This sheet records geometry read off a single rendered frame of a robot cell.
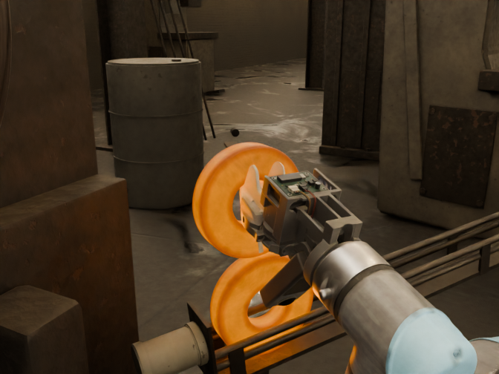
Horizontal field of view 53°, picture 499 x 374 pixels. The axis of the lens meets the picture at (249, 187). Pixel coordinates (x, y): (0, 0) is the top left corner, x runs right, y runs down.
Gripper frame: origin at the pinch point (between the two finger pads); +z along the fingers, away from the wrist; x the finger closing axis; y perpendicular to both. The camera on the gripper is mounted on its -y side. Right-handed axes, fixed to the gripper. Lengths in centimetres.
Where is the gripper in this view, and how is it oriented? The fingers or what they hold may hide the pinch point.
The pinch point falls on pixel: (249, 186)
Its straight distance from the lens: 68.0
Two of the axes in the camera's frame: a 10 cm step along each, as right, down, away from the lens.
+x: -8.8, 1.4, -4.5
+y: 1.2, -8.5, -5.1
